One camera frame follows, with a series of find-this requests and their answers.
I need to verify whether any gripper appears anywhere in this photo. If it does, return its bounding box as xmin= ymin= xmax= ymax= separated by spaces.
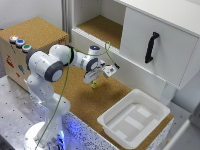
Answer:
xmin=82 ymin=61 xmax=120 ymax=85

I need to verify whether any yellow block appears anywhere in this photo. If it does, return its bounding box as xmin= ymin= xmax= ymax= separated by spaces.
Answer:
xmin=91 ymin=80 xmax=99 ymax=89

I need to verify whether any white cabinet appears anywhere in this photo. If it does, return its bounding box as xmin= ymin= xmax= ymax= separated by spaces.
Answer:
xmin=70 ymin=0 xmax=200 ymax=107

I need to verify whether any white plastic box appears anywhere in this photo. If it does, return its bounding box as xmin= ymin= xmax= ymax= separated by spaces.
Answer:
xmin=96 ymin=88 xmax=171 ymax=150

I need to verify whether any wooden drawer box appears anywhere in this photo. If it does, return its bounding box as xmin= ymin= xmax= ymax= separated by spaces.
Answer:
xmin=0 ymin=16 xmax=71 ymax=92

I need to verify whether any green button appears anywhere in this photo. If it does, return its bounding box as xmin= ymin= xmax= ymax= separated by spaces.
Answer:
xmin=21 ymin=43 xmax=33 ymax=54

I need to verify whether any white sliding door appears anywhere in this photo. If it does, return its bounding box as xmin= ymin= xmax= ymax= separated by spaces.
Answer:
xmin=119 ymin=6 xmax=200 ymax=90

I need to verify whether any blue button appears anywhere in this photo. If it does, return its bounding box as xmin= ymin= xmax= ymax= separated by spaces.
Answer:
xmin=15 ymin=38 xmax=26 ymax=48

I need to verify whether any red button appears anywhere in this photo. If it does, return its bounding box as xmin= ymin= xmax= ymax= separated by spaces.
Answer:
xmin=9 ymin=34 xmax=19 ymax=44

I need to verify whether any green cable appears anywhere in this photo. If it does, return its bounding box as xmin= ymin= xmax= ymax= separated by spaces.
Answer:
xmin=34 ymin=40 xmax=119 ymax=150

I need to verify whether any black door handle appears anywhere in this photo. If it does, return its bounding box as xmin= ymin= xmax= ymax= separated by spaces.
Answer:
xmin=144 ymin=31 xmax=160 ymax=64

